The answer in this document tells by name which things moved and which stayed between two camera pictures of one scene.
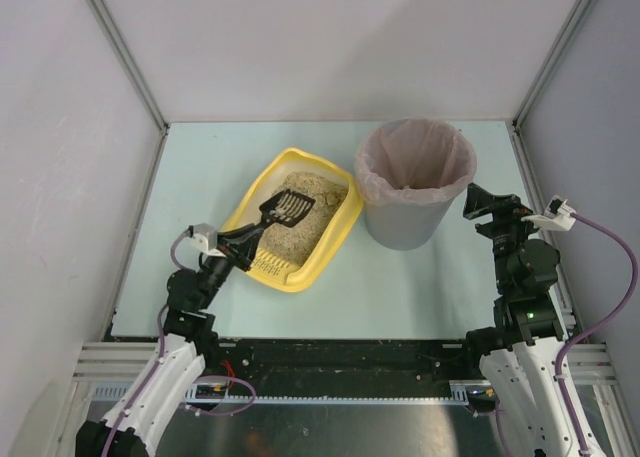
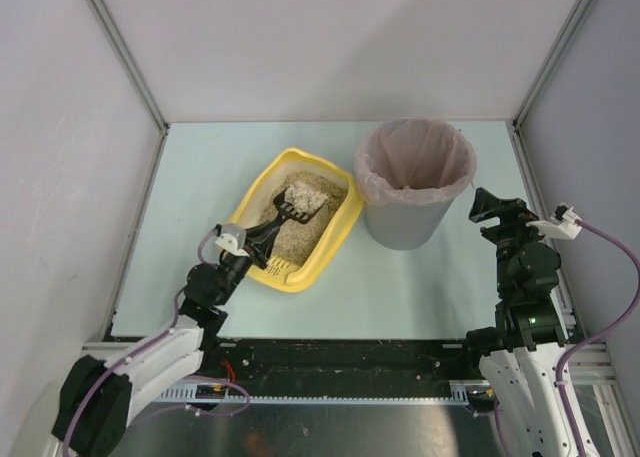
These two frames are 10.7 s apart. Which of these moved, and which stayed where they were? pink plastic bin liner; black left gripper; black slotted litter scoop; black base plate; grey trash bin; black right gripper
Moved: black left gripper; black slotted litter scoop
Stayed: pink plastic bin liner; grey trash bin; black base plate; black right gripper
